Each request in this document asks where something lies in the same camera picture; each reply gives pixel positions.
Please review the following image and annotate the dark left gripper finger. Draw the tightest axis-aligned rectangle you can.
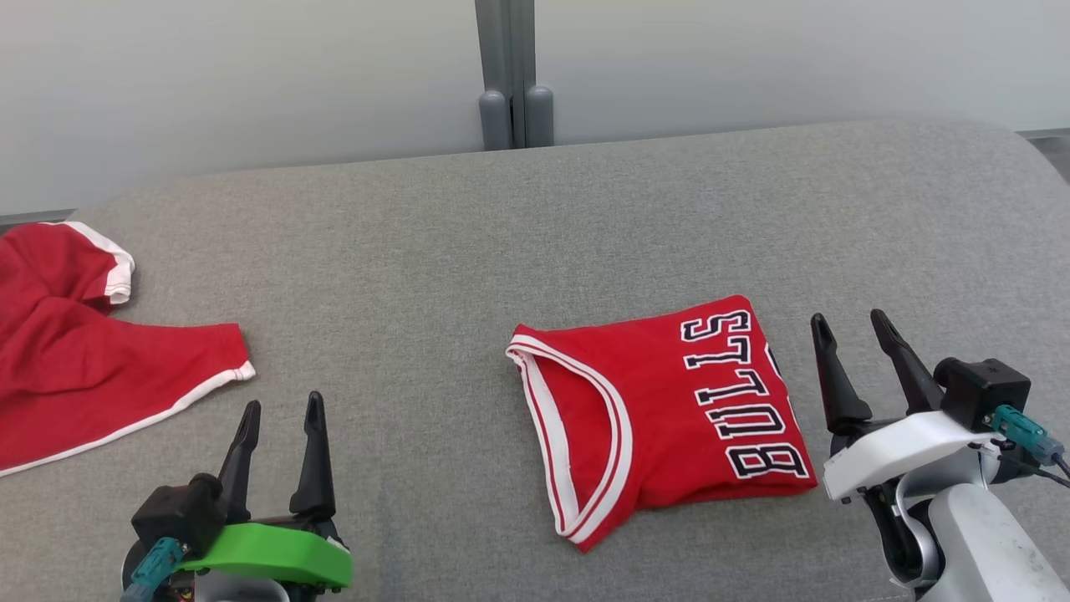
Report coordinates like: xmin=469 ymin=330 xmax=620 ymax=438
xmin=219 ymin=400 xmax=262 ymax=523
xmin=290 ymin=390 xmax=337 ymax=518

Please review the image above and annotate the red Bulls jersey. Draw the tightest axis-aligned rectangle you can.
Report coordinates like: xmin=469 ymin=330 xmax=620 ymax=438
xmin=506 ymin=294 xmax=818 ymax=554

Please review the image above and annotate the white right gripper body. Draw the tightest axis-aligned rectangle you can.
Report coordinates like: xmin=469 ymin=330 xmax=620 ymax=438
xmin=823 ymin=410 xmax=1004 ymax=503

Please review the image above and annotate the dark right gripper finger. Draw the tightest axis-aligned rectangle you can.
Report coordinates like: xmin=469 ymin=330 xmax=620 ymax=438
xmin=870 ymin=309 xmax=945 ymax=416
xmin=811 ymin=314 xmax=873 ymax=434

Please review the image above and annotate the grey partition post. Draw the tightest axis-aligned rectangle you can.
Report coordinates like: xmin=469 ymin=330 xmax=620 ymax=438
xmin=474 ymin=0 xmax=536 ymax=150

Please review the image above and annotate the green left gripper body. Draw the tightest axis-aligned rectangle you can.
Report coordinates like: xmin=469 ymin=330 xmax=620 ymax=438
xmin=174 ymin=514 xmax=354 ymax=593

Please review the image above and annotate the teal right camera connector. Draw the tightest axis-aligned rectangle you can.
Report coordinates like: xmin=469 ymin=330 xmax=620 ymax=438
xmin=992 ymin=405 xmax=1051 ymax=467

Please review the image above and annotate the grey rounded post cap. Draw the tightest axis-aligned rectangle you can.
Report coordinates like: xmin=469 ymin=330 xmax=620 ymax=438
xmin=525 ymin=85 xmax=554 ymax=149
xmin=479 ymin=89 xmax=509 ymax=151

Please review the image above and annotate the teal camera connector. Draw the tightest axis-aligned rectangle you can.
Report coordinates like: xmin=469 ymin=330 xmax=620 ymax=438
xmin=121 ymin=538 xmax=185 ymax=602
xmin=992 ymin=405 xmax=1051 ymax=467

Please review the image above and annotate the teal left camera connector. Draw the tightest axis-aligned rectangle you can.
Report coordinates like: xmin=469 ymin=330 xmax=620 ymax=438
xmin=121 ymin=538 xmax=185 ymax=602

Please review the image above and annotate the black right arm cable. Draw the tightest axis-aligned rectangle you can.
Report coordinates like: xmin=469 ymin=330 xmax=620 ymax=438
xmin=999 ymin=450 xmax=1070 ymax=491

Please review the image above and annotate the red shorts white trim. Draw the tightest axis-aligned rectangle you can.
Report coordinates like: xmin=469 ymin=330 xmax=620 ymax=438
xmin=0 ymin=222 xmax=257 ymax=478

